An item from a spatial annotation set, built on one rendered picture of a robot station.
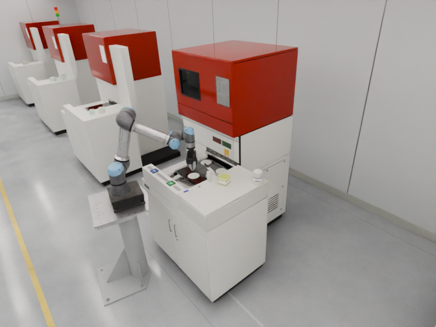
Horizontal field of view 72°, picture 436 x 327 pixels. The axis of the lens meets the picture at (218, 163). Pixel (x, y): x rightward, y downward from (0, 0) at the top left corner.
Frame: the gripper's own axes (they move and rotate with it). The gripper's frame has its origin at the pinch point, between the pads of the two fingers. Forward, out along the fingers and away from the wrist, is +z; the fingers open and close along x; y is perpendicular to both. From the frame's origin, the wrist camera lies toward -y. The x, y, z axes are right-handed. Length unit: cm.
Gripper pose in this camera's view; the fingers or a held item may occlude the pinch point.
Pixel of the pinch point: (192, 169)
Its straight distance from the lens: 246.1
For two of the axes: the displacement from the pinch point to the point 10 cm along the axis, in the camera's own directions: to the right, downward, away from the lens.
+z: 0.4, 8.7, 4.9
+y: -0.4, -4.9, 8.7
